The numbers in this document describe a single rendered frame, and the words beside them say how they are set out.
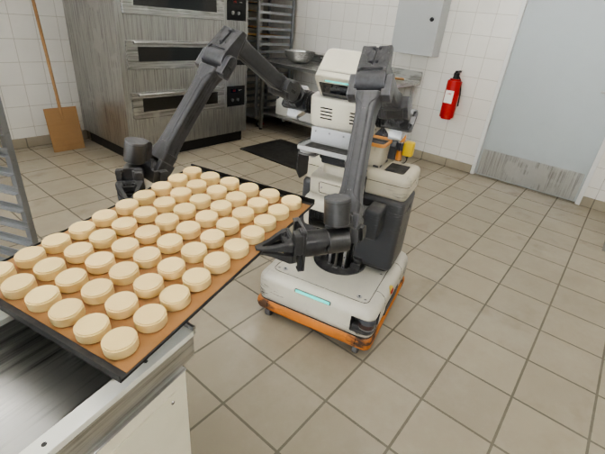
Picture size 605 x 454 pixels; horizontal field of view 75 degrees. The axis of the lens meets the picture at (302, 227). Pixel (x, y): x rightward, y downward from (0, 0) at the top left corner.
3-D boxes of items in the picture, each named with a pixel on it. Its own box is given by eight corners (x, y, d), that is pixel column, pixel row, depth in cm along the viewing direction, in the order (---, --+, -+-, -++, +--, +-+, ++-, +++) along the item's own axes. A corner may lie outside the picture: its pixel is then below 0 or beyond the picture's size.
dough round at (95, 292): (99, 283, 71) (96, 274, 70) (121, 290, 69) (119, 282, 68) (76, 300, 67) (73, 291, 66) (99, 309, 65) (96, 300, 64)
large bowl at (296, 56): (277, 61, 498) (277, 49, 491) (296, 60, 525) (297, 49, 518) (301, 66, 477) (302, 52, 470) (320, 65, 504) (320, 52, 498)
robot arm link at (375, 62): (397, 33, 95) (356, 34, 98) (389, 88, 95) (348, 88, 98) (412, 100, 137) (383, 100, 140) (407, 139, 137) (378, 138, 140)
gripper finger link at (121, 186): (112, 195, 93) (115, 178, 101) (117, 221, 97) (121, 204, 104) (142, 192, 95) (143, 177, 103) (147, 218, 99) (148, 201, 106)
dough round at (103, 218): (112, 213, 91) (111, 206, 90) (121, 222, 88) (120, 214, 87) (90, 221, 88) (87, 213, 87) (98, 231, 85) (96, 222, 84)
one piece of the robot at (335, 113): (312, 202, 204) (317, 80, 168) (383, 222, 190) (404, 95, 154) (287, 227, 185) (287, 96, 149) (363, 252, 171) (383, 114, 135)
